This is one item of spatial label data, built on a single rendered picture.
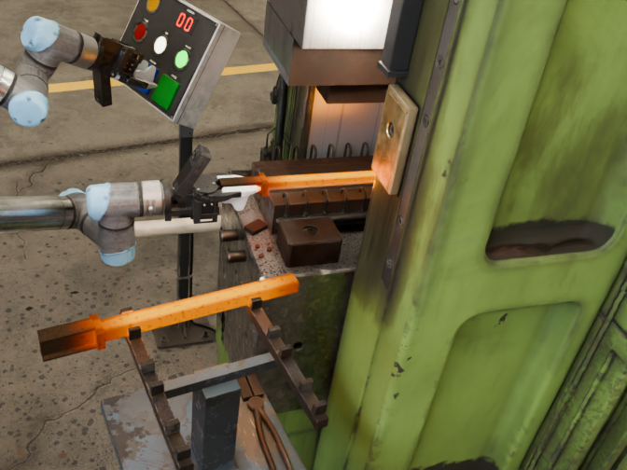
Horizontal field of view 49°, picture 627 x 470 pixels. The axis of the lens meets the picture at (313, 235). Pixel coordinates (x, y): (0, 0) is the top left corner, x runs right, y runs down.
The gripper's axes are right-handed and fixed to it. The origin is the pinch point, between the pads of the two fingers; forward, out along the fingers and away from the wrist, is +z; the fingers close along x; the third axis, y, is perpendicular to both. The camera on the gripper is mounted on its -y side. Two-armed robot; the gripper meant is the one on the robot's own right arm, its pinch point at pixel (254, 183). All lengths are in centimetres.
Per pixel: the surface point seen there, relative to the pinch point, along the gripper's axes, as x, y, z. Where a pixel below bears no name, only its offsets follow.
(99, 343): 45, -2, -36
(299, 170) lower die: -6.0, 1.1, 12.5
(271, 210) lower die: 6.3, 3.0, 2.7
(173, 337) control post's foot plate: -52, 99, -9
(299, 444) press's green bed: 21, 69, 12
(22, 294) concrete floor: -85, 100, -60
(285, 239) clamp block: 16.8, 2.9, 2.7
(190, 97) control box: -38.8, -1.6, -7.5
